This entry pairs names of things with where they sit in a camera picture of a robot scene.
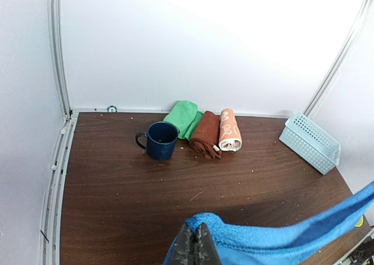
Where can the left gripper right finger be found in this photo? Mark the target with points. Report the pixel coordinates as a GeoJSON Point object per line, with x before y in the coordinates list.
{"type": "Point", "coordinates": [204, 250]}

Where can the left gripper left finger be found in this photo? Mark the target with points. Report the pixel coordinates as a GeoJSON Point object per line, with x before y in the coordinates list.
{"type": "Point", "coordinates": [182, 249]}

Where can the blue towel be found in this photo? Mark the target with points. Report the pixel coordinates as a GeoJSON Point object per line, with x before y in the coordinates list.
{"type": "Point", "coordinates": [236, 244]}

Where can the brown rolled towel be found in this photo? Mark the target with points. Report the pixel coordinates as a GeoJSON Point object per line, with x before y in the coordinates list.
{"type": "Point", "coordinates": [205, 137]}

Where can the dark blue mug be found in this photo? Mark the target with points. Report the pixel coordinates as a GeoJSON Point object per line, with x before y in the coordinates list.
{"type": "Point", "coordinates": [158, 141]}

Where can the orange patterned rolled towel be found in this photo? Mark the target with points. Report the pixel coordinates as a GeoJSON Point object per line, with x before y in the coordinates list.
{"type": "Point", "coordinates": [230, 139]}

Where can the green rolled towel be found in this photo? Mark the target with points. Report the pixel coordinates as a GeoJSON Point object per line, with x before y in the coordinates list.
{"type": "Point", "coordinates": [185, 116]}

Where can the light blue plastic basket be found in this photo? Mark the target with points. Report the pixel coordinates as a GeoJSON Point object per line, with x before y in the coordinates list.
{"type": "Point", "coordinates": [311, 143]}

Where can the yellow-green bowl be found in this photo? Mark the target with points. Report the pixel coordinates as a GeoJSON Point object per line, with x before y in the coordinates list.
{"type": "Point", "coordinates": [359, 223]}

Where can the right aluminium frame post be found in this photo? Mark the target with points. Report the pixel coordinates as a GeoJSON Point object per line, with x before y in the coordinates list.
{"type": "Point", "coordinates": [332, 74]}

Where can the aluminium frame post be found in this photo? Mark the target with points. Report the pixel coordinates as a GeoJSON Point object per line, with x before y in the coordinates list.
{"type": "Point", "coordinates": [332, 74]}
{"type": "Point", "coordinates": [54, 15]}

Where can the left aluminium frame post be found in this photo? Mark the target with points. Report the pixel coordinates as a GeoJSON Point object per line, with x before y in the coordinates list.
{"type": "Point", "coordinates": [54, 15]}

